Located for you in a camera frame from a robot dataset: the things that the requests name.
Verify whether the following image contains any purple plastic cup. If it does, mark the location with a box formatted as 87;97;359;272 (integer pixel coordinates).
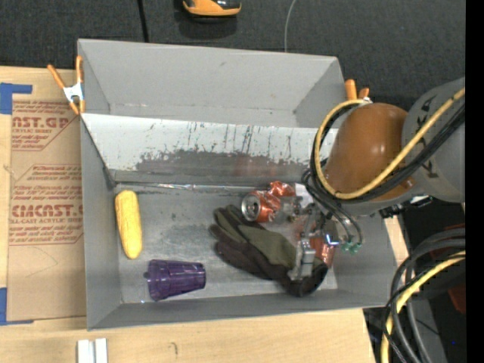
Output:
143;259;207;303

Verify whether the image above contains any black cylinder on white bracket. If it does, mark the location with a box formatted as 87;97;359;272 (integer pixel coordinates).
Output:
377;194;434;219

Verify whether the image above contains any yellow corn cob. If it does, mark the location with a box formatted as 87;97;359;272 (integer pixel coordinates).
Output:
114;189;144;260

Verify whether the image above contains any crushed orange drink can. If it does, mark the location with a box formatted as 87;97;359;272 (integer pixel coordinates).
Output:
240;181;298;225

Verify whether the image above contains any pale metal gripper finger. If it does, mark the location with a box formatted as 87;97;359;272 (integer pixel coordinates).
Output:
289;239;318;281

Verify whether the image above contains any brown cardboard board red print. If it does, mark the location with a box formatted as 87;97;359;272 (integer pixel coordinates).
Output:
0;65;88;327

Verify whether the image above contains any green and brown glove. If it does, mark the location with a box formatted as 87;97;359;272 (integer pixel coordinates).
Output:
209;203;330;299

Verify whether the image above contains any grey metal bin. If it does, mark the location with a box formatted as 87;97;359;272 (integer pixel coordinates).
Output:
76;39;399;331

